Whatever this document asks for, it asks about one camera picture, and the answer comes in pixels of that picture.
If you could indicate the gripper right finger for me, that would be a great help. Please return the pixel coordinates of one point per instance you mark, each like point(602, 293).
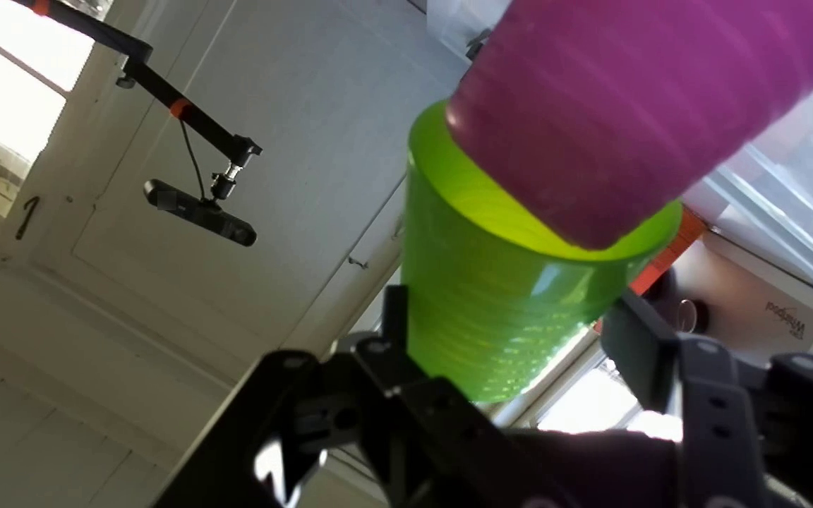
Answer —
point(720, 423)

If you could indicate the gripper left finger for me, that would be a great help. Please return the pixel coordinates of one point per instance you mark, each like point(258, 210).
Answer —
point(378, 423)

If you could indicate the green plastic cup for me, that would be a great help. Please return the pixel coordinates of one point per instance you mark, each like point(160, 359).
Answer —
point(477, 296)

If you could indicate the white appliance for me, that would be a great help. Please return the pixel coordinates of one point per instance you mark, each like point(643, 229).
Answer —
point(752, 296)

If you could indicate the window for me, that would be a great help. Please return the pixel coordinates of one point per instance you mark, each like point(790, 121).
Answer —
point(4, 92)
point(590, 402)

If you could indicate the orange object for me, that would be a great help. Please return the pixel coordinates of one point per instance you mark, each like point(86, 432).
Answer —
point(675, 247)

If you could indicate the clear plastic storage box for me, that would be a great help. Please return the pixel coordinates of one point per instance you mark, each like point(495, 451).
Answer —
point(802, 169)

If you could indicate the white door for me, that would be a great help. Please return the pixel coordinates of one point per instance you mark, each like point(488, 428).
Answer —
point(293, 127)

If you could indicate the purple plastic cup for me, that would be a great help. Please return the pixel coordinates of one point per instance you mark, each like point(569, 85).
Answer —
point(611, 106)

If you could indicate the camera on mount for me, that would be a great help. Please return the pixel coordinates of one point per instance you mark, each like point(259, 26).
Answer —
point(202, 212)

